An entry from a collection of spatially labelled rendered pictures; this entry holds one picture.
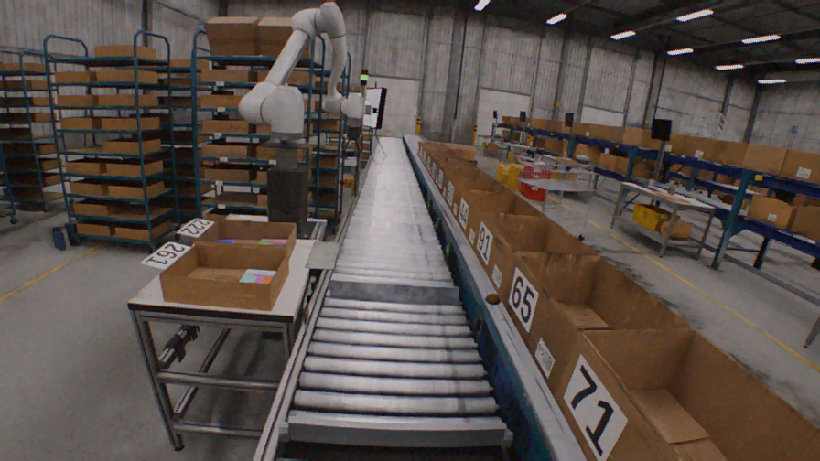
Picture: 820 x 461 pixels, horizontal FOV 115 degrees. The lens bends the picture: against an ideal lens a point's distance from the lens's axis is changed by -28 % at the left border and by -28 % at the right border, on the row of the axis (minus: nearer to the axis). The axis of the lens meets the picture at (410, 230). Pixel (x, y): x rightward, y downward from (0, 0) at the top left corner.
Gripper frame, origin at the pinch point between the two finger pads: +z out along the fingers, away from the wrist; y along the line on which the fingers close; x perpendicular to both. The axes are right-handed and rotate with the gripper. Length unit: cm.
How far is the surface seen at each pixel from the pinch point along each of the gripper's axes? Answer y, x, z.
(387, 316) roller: 26, -132, 32
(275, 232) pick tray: -27, -76, 27
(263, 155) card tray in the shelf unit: -78, 50, 9
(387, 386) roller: 26, -164, 32
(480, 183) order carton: 80, -26, 5
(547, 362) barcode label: 59, -175, 15
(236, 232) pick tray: -46, -78, 28
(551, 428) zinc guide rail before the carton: 55, -190, 18
